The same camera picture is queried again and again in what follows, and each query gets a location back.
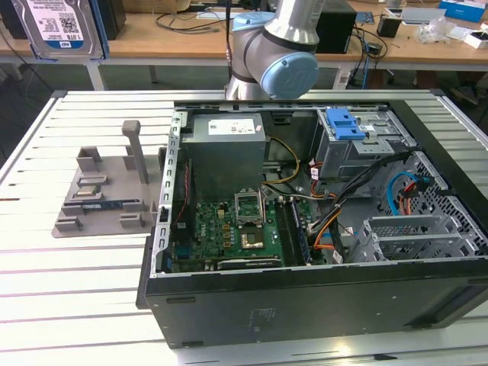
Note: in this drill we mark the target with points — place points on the grey parts rack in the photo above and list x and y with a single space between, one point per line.
110 183

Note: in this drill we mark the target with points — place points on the blue drive cage latch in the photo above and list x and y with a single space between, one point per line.
345 127

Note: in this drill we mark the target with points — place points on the grey disk bay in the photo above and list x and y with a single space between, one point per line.
411 236

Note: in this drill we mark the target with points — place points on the RAM stick with blue label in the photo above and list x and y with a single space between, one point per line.
103 206

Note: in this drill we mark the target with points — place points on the white box with black inlay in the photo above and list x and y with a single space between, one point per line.
476 40

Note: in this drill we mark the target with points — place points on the blue cardboard box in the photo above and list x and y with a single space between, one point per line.
463 9

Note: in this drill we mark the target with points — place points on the grey optical drive cage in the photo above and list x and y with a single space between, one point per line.
343 160

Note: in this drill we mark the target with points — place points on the clear plastic bags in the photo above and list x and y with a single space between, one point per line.
434 30

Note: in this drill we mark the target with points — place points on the green motherboard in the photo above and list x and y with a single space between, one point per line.
213 228

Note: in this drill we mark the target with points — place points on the black computer tower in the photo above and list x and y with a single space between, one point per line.
337 26

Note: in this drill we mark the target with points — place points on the long wooden desk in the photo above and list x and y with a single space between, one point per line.
171 43

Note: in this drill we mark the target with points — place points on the CPU socket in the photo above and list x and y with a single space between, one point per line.
251 238

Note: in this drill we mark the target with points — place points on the black open PC case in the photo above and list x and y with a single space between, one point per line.
305 305

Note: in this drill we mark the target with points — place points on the hard disk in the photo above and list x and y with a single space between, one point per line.
57 26

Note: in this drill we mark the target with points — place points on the small black cube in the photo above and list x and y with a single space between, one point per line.
389 26

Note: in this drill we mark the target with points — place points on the grey power supply unit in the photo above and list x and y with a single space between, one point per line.
228 152

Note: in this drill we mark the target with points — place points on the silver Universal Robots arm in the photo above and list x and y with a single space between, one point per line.
267 57

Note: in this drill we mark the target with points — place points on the black graphics card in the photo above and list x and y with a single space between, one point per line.
248 263

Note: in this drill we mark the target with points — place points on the grey flat tray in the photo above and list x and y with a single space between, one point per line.
423 16

